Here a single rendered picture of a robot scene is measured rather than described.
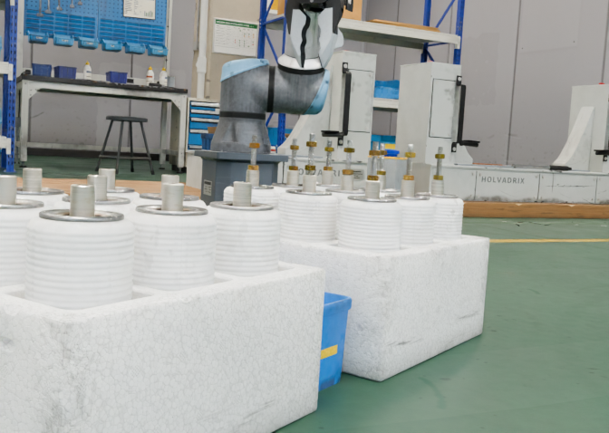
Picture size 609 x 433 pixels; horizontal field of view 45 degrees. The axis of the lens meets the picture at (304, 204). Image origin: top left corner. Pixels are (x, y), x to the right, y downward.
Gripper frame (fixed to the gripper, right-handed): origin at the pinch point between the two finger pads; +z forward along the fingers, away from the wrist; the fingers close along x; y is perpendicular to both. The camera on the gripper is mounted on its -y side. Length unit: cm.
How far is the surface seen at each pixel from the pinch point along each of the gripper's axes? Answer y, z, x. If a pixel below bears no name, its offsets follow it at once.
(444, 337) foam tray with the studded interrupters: 12, 44, -22
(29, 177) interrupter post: -42.1, 19.8, 15.1
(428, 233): 9.6, 26.9, -18.4
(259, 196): -1.5, 22.7, 7.3
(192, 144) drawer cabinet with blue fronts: 438, 16, 354
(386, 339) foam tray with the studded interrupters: -8.5, 40.7, -19.4
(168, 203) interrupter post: -44.4, 20.9, -8.1
